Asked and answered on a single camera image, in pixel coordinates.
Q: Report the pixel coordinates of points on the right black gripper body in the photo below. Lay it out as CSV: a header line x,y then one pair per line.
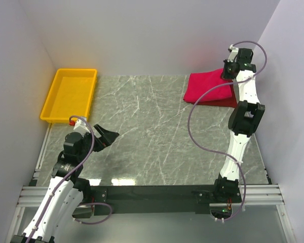
x,y
227,73

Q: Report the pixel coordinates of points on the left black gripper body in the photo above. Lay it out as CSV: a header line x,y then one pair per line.
x,y
87,138

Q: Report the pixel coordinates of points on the bright red t-shirt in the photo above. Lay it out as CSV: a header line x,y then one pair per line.
x,y
199,83

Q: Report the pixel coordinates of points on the yellow plastic tray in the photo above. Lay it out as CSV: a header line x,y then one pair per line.
x,y
71,93

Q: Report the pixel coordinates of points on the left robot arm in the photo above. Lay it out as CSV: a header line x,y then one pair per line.
x,y
67,190

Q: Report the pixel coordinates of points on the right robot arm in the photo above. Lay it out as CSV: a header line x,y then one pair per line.
x,y
243,122

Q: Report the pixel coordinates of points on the folded dark red t-shirt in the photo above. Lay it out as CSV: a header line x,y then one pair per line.
x,y
227,102

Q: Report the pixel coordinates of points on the black base beam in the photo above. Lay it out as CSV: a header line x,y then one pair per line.
x,y
164,198

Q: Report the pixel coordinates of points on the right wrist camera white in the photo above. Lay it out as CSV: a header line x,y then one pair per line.
x,y
233,53

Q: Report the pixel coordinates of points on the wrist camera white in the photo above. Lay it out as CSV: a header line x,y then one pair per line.
x,y
233,53
79,125

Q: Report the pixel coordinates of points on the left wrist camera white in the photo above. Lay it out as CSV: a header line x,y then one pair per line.
x,y
79,125

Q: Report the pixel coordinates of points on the aluminium rail frame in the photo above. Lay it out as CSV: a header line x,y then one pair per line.
x,y
252,195

